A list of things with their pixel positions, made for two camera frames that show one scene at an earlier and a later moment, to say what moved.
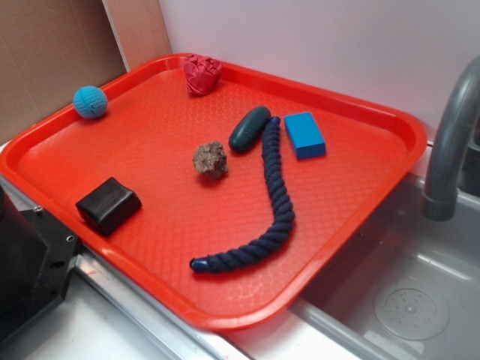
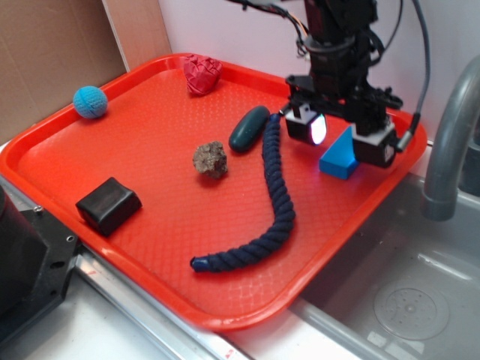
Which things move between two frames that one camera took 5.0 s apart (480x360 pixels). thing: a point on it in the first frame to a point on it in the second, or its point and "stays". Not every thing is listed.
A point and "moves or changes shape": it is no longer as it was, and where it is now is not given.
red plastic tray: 229,208 stays
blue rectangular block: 305,134 moves or changes shape
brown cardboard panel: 50,49 stays
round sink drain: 412,313 stays
